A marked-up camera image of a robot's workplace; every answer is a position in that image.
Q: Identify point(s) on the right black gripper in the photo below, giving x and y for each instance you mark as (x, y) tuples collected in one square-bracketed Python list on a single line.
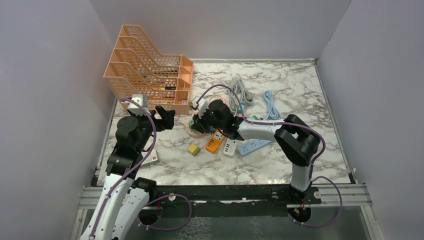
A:
[(198, 124)]

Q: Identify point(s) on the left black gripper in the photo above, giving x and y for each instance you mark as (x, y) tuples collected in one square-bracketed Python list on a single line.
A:
[(166, 121)]

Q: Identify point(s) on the green plug adapter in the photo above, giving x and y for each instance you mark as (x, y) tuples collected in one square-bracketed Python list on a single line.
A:
[(191, 124)]

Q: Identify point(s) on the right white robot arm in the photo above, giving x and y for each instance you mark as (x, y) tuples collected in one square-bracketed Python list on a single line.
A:
[(297, 140)]

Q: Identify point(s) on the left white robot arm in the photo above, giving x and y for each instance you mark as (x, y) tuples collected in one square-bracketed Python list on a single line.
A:
[(123, 194)]

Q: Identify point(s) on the yellow cube plug adapter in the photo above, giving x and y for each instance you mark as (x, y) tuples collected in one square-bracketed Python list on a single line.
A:
[(194, 149)]

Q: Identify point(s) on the orange power strip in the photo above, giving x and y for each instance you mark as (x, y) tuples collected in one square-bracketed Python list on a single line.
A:
[(215, 142)]

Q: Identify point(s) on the round pink power strip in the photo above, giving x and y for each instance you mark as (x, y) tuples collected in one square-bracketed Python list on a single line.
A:
[(191, 132)]

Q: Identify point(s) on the white red labelled box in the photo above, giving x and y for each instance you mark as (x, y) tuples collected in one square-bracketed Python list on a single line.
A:
[(152, 159)]

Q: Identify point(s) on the white power strip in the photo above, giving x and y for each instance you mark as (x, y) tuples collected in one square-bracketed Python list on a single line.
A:
[(230, 148)]

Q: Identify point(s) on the blue power strip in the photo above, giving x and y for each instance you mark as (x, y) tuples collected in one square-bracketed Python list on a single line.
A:
[(252, 146)]

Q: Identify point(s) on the orange mesh file organizer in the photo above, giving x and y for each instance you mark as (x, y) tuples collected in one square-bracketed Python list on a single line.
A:
[(136, 66)]

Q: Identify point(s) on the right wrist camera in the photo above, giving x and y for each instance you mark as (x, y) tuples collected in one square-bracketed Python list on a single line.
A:
[(200, 105)]

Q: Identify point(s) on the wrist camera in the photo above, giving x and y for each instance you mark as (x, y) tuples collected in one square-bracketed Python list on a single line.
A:
[(200, 105), (138, 105)]

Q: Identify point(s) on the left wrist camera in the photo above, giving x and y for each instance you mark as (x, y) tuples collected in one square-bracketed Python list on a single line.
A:
[(138, 105)]

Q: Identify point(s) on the black mounting rail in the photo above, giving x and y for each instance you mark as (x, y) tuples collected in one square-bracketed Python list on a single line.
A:
[(214, 201)]

